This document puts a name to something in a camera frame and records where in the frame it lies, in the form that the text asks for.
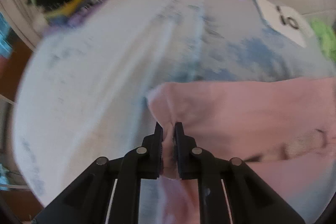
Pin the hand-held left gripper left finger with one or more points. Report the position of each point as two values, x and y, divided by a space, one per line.
149 158

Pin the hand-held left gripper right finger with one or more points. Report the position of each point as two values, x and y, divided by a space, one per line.
186 158

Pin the white paper sheet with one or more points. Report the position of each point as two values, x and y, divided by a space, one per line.
270 22

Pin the black marker pen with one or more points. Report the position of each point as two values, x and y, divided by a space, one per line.
283 16

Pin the light green garment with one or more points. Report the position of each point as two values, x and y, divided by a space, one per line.
324 37

